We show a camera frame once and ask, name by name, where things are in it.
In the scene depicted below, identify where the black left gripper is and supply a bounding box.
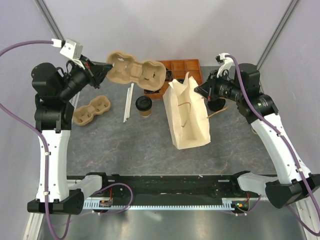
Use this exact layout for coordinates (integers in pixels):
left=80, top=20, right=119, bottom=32
left=58, top=54, right=113, bottom=100

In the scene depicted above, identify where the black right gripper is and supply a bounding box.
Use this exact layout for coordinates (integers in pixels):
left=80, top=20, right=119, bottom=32
left=194, top=69, right=244, bottom=102

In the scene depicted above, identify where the kraft paper bag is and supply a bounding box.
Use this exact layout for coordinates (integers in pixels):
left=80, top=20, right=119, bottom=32
left=162, top=72, right=211, bottom=150

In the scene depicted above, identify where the brown pulp cup carrier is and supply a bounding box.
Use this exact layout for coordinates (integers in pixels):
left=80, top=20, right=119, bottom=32
left=106, top=51, right=167, bottom=91
left=72, top=95, right=111, bottom=126

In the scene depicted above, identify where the black cup lid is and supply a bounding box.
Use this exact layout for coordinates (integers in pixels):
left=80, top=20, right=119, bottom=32
left=135, top=95, right=153, bottom=112

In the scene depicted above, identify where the single paper cup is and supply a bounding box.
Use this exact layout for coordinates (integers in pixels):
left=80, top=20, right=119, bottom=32
left=139, top=108, right=152, bottom=118

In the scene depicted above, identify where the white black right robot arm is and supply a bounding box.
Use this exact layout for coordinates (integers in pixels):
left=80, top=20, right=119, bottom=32
left=194, top=63, right=320, bottom=209

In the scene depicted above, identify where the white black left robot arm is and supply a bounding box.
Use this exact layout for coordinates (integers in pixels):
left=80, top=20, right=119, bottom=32
left=27, top=56, right=113, bottom=215

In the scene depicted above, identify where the white straw pack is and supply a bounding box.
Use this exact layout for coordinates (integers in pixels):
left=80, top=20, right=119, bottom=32
left=123, top=83, right=135, bottom=123

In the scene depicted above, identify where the black lid stack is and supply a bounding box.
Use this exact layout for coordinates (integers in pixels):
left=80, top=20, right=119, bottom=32
left=207, top=98, right=226, bottom=112

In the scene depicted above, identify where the orange compartment tray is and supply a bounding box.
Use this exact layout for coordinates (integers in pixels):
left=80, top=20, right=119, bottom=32
left=144, top=59, right=203, bottom=100

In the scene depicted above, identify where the brown black coiled band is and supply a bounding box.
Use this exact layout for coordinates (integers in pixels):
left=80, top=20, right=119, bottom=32
left=165, top=69, right=173, bottom=82

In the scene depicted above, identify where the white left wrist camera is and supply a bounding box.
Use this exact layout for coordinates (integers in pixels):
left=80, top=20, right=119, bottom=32
left=51, top=38, right=85, bottom=69

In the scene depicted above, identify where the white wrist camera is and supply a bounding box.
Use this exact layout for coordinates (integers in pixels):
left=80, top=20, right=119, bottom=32
left=51, top=38, right=85, bottom=69
left=215, top=53, right=234, bottom=78

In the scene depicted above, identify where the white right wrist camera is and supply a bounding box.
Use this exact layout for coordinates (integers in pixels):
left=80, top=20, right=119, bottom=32
left=215, top=53, right=234, bottom=78

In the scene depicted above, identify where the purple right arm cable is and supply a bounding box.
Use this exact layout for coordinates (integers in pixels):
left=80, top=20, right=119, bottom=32
left=223, top=54, right=320, bottom=236

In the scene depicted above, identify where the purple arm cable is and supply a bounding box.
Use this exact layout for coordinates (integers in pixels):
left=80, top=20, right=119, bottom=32
left=223, top=54, right=320, bottom=236
left=0, top=40, right=68, bottom=240

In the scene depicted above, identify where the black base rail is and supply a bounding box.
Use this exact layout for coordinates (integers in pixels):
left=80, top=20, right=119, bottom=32
left=98, top=173, right=258, bottom=206

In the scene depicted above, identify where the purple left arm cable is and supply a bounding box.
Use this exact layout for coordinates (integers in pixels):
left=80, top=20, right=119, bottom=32
left=0, top=40, right=68, bottom=240

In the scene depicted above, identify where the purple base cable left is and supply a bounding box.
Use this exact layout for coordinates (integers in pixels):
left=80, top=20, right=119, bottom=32
left=82, top=183, right=135, bottom=216

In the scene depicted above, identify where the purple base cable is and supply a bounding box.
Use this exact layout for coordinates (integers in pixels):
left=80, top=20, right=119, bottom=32
left=82, top=183, right=135, bottom=216
left=231, top=194, right=262, bottom=217

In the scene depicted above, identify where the white slotted cable duct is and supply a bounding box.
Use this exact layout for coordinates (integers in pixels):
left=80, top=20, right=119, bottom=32
left=83, top=199, right=249, bottom=211

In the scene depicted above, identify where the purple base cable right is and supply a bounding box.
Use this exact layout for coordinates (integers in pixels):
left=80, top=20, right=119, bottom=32
left=231, top=194, right=262, bottom=217

